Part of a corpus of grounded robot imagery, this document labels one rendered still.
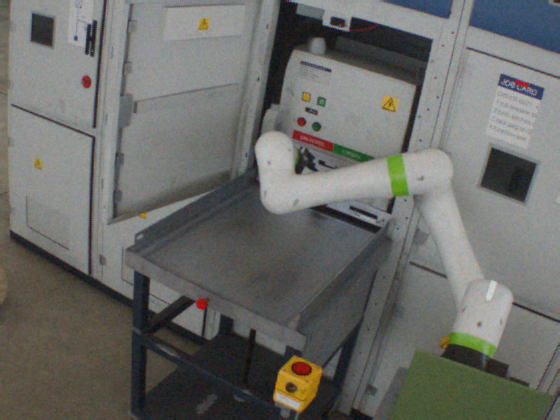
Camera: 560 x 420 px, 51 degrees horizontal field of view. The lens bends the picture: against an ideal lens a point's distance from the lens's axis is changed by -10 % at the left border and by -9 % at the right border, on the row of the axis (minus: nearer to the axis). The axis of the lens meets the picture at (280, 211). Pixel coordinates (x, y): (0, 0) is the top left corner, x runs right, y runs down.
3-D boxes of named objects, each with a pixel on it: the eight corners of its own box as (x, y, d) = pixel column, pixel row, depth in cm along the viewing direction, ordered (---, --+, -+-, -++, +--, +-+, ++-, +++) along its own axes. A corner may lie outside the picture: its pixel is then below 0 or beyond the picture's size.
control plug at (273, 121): (268, 160, 227) (276, 113, 220) (256, 155, 229) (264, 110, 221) (278, 154, 234) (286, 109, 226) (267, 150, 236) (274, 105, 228)
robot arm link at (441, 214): (506, 337, 172) (445, 179, 195) (513, 325, 157) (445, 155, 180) (465, 352, 173) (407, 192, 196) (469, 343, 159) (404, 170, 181)
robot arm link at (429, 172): (456, 196, 175) (448, 158, 179) (457, 177, 163) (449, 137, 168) (394, 206, 178) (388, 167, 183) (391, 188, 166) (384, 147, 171)
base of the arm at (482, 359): (516, 398, 154) (523, 377, 156) (535, 397, 140) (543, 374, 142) (429, 366, 158) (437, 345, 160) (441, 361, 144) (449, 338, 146)
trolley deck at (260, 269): (303, 352, 169) (307, 335, 166) (125, 265, 192) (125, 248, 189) (388, 255, 224) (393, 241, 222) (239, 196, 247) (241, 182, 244)
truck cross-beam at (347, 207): (387, 229, 225) (391, 215, 223) (256, 179, 245) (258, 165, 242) (391, 225, 229) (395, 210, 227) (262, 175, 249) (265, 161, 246)
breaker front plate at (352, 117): (383, 215, 224) (414, 87, 203) (264, 171, 242) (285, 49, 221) (384, 214, 225) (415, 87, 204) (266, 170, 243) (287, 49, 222)
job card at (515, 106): (527, 150, 185) (545, 87, 176) (483, 135, 191) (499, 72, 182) (527, 150, 186) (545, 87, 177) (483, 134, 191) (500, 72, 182)
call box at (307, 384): (300, 414, 146) (308, 384, 141) (271, 400, 149) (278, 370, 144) (315, 396, 152) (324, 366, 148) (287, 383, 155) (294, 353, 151)
